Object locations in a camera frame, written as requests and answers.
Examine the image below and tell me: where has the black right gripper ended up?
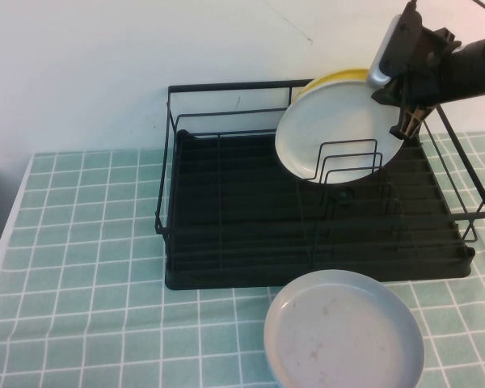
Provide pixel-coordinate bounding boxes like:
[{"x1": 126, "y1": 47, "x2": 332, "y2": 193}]
[{"x1": 370, "y1": 2, "x2": 460, "y2": 141}]

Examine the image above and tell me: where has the white round plate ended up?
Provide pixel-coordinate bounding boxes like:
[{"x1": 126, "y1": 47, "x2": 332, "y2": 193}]
[{"x1": 274, "y1": 78, "x2": 407, "y2": 186}]

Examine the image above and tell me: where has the yellow round plate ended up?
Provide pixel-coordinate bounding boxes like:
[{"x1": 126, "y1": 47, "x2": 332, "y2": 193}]
[{"x1": 293, "y1": 67, "x2": 371, "y2": 107}]

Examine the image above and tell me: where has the grey-blue round plate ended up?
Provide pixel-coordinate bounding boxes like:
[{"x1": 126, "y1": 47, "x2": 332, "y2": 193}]
[{"x1": 264, "y1": 269, "x2": 425, "y2": 388}]

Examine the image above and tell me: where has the black plastic drip tray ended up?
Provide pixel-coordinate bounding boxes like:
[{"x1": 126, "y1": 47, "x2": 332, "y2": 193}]
[{"x1": 164, "y1": 120, "x2": 476, "y2": 291}]

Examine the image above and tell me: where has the green checked tablecloth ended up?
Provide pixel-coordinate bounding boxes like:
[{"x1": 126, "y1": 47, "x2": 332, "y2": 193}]
[{"x1": 0, "y1": 131, "x2": 485, "y2": 388}]

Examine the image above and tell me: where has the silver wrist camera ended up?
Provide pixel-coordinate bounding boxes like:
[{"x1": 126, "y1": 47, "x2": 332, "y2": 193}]
[{"x1": 365, "y1": 14, "x2": 409, "y2": 89}]

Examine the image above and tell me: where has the black wire dish rack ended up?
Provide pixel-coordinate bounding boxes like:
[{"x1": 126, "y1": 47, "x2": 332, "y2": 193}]
[{"x1": 153, "y1": 78, "x2": 485, "y2": 259}]

